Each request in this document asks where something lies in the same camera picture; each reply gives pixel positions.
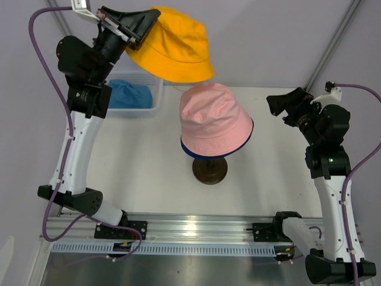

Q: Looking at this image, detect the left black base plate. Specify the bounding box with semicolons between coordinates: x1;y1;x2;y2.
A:
94;220;148;240

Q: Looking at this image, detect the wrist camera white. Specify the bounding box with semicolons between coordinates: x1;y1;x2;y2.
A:
311;81;342;107
71;0;98;23

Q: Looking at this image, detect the pink bucket hat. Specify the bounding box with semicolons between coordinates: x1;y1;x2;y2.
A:
179;83;251;138

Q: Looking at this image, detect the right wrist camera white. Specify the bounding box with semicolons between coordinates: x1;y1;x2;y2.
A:
311;81;342;107

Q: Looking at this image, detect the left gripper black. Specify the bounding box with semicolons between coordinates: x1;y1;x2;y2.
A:
90;5;160;83

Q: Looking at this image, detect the yellow bucket hat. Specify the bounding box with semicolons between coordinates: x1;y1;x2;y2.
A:
126;5;214;83

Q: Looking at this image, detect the aluminium mounting rail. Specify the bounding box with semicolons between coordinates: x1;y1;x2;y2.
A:
46;212;363;247

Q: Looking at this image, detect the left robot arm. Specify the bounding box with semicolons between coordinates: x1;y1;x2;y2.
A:
38;1;161;239

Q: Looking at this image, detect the white perforated plastic basket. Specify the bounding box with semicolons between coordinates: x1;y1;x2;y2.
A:
107;71;163;118

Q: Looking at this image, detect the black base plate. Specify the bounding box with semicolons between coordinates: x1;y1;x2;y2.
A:
246;211;302;243
94;220;148;240

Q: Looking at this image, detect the white slotted cable duct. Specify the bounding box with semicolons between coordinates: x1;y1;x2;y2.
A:
51;241;276;257

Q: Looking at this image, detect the right aluminium frame post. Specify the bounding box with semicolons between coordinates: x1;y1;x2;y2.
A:
304;0;365;91

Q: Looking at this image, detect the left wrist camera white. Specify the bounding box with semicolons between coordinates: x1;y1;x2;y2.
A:
71;0;98;23

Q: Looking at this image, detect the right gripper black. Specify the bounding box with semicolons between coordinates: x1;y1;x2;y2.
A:
267;88;326;146

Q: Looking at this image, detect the light blue bucket hat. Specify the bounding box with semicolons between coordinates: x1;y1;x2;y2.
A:
108;79;153;109

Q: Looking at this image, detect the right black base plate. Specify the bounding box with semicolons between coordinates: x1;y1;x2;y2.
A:
246;211;302;243

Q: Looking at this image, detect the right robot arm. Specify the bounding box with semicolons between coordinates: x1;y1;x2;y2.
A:
266;86;376;285

